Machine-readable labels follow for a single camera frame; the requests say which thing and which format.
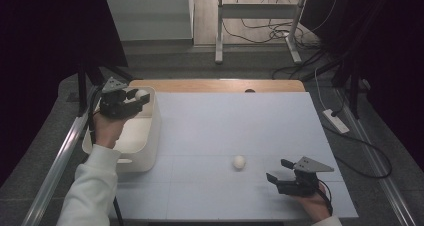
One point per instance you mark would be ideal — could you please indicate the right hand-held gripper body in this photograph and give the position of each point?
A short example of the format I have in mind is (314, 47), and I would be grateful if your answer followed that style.
(298, 187)

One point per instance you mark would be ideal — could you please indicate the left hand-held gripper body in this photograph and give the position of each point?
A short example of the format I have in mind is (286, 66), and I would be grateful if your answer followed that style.
(115, 106)

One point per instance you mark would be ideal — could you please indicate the white plastic bin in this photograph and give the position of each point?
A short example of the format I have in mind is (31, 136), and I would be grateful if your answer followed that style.
(143, 142)

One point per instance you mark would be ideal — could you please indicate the person's right hand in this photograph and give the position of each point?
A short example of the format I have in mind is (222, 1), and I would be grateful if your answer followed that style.
(315, 206)

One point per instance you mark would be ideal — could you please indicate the person's left hand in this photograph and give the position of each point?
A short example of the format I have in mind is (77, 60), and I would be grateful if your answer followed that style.
(108, 131)

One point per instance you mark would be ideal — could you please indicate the black stand legs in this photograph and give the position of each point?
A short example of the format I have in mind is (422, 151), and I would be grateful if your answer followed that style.
(353, 89)
(82, 89)

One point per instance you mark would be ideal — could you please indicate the white table mat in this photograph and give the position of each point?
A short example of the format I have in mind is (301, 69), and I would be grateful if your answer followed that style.
(266, 126)

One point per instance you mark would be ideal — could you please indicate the wooden table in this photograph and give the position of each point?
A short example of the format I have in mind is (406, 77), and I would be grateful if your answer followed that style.
(200, 85)

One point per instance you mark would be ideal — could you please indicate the white power strip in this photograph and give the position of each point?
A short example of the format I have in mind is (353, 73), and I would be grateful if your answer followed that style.
(336, 122)

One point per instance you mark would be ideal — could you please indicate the white cabinet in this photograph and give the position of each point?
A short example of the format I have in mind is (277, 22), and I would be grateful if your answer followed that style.
(150, 16)

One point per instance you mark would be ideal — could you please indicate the dark curtain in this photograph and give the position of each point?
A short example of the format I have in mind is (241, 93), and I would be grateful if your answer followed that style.
(40, 36)
(393, 52)

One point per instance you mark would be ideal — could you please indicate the aluminium rail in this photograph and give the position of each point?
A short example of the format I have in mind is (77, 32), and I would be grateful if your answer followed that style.
(56, 172)
(383, 182)

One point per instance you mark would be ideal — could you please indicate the white metal stand frame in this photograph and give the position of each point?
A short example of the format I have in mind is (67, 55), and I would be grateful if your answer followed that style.
(219, 36)

